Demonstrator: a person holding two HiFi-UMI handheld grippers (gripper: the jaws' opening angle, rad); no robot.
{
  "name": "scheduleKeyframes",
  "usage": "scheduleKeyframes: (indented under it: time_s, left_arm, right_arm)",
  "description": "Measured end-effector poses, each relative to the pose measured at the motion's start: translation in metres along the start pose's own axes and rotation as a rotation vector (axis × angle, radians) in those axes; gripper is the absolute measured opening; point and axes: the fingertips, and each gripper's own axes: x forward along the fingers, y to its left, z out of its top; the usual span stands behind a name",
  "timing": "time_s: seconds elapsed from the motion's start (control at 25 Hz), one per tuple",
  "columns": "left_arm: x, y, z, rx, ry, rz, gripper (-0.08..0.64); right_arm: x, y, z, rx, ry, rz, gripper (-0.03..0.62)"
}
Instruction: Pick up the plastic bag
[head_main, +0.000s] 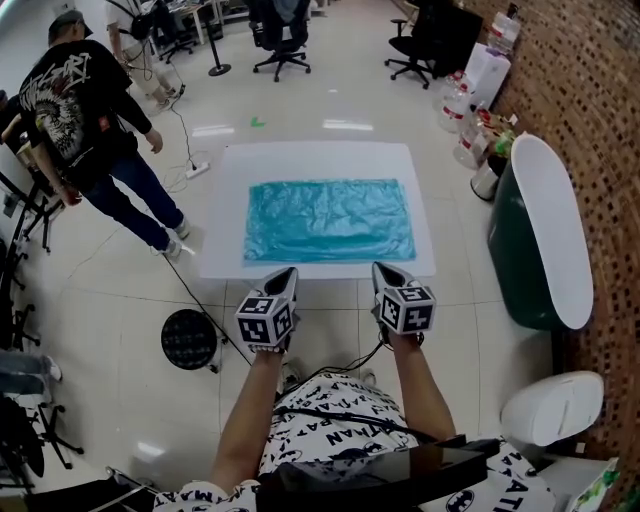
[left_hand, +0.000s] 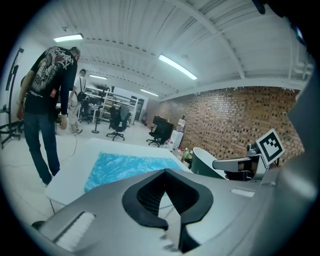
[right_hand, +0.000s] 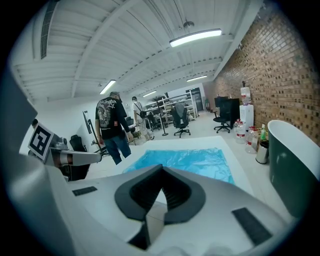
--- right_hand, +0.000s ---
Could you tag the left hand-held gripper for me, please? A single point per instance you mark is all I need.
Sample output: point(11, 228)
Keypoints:
point(80, 158)

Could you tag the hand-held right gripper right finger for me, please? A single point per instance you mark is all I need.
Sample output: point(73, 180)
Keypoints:
point(215, 225)

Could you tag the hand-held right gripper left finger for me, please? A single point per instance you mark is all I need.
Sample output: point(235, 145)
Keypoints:
point(100, 200)

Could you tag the blue plastic bag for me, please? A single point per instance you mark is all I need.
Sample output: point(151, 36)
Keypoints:
point(190, 162)

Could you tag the long ceiling light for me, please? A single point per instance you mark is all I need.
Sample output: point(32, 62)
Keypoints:
point(195, 37)
point(107, 86)
point(196, 78)
point(149, 93)

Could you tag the steel trash bin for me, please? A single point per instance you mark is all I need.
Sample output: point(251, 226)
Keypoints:
point(262, 153)

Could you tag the clear water jug red label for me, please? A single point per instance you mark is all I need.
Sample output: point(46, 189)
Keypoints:
point(245, 96)
point(240, 132)
point(250, 141)

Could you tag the dark green white bathtub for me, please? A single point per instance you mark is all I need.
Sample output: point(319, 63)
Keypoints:
point(292, 165)

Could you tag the green bottle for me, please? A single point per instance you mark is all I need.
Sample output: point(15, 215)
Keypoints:
point(263, 132)

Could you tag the white storage shelves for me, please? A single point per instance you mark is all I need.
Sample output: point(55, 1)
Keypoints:
point(172, 102)

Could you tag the black office chair grey jacket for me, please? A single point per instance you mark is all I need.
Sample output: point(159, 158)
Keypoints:
point(180, 117)

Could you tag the white water dispenser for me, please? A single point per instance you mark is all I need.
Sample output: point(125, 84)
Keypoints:
point(246, 117)

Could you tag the ceiling air vent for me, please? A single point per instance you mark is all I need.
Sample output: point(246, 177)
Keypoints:
point(47, 27)

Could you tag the black stanchion post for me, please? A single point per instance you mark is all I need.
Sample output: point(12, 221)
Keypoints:
point(165, 125)

